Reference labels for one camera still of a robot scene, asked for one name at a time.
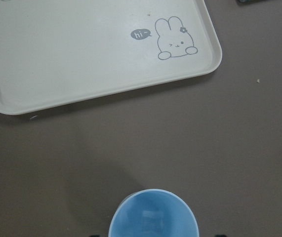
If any light blue cup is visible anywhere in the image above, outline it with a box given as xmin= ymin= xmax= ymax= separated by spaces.
xmin=108 ymin=189 xmax=200 ymax=237

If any cream rabbit tray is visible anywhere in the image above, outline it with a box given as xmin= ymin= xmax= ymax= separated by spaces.
xmin=0 ymin=0 xmax=222 ymax=115

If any grey folded cloth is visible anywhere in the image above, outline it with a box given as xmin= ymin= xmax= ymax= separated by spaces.
xmin=236 ymin=0 xmax=272 ymax=5

